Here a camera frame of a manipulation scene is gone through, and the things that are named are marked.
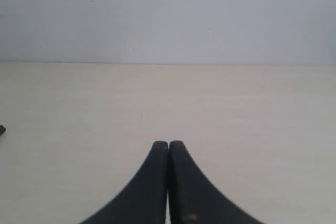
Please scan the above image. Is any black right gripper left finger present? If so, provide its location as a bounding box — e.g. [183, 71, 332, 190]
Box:
[83, 141, 168, 224]

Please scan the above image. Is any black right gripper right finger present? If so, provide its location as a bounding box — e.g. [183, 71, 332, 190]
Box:
[168, 141, 260, 223]

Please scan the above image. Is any black and white marker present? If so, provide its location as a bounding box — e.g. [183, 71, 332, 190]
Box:
[0, 125, 6, 136]

